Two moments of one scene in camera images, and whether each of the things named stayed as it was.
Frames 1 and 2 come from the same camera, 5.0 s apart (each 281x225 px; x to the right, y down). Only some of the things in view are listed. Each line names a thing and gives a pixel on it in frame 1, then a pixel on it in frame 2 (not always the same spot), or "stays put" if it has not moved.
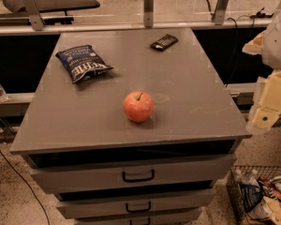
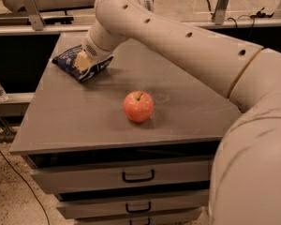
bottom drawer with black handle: (190, 217) stays put
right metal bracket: (222, 4) stays put
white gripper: (278, 44) → (95, 52)
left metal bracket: (30, 4) stays put
